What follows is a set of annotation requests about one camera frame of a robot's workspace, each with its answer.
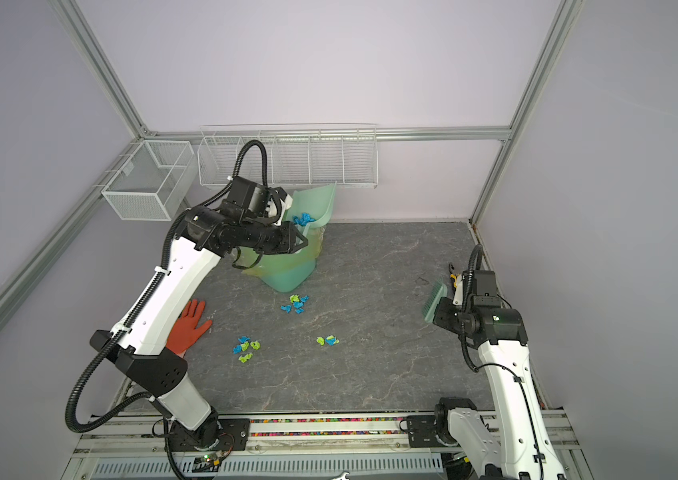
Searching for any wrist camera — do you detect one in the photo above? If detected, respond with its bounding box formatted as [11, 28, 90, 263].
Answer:
[265, 194, 293, 226]
[452, 278, 464, 306]

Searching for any paper scrap cluster far left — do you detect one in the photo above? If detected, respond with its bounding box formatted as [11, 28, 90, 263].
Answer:
[233, 336, 261, 364]

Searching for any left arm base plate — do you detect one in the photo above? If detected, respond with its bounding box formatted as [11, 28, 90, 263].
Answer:
[167, 417, 251, 452]

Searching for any green trash bin with bag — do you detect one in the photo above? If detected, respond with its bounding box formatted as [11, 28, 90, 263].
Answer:
[242, 227, 325, 293]

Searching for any green plastic dustpan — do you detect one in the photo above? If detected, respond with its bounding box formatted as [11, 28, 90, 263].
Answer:
[285, 184, 336, 235]

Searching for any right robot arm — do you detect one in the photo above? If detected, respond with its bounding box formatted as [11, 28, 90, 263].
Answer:
[428, 270, 566, 479]

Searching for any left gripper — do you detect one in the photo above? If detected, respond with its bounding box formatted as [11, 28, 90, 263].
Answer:
[244, 218, 309, 255]

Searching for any aluminium front rail frame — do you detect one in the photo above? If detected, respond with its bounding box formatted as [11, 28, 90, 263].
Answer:
[62, 411, 592, 480]

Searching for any red rubber glove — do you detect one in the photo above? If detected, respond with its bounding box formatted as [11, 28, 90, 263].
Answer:
[166, 299, 213, 357]

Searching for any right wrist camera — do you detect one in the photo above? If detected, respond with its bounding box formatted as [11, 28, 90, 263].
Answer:
[452, 278, 464, 306]

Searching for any blue paper scrap cluster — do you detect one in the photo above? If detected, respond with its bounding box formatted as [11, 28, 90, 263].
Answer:
[292, 212, 316, 227]

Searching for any paper scrap cluster near bin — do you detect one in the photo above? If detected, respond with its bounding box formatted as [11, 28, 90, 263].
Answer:
[279, 294, 310, 314]

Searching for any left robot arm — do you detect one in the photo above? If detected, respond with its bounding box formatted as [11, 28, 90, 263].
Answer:
[64, 176, 308, 449]

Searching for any green blue scrap cluster front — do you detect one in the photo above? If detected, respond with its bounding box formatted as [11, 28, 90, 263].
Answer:
[316, 335, 339, 346]

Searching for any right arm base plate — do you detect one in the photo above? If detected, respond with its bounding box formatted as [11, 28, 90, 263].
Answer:
[400, 414, 453, 448]

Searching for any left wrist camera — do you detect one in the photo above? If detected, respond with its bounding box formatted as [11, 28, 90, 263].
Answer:
[265, 194, 293, 226]

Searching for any small white mesh basket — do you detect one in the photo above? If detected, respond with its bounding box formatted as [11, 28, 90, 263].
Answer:
[102, 140, 198, 222]

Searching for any long white wire basket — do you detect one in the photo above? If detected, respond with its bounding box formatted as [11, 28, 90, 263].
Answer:
[196, 123, 379, 188]

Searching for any green hand brush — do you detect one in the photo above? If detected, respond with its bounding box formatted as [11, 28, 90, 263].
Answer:
[422, 282, 448, 323]

